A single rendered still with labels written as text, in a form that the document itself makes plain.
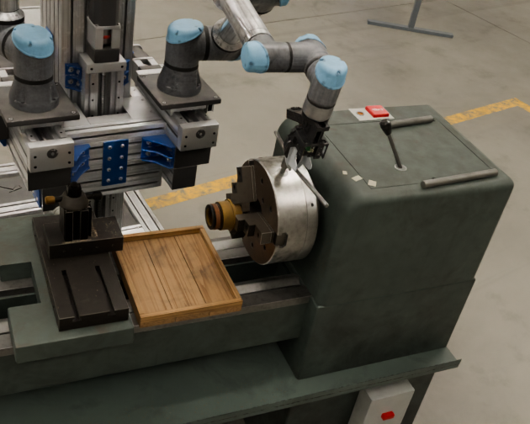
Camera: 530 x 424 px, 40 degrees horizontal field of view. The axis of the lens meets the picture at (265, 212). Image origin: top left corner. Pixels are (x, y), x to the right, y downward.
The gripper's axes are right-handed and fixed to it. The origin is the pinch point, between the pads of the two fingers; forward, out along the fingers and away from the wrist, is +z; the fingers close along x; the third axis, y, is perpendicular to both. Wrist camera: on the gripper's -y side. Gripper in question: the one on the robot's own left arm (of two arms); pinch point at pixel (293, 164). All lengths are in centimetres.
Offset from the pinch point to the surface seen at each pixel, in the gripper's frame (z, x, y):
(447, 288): 41, 59, 23
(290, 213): 11.2, -0.7, 7.8
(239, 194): 16.9, -9.9, -6.0
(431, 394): 127, 94, 22
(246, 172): 12.6, -7.2, -10.4
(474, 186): 2, 54, 14
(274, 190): 7.5, -4.3, 2.1
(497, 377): 128, 131, 21
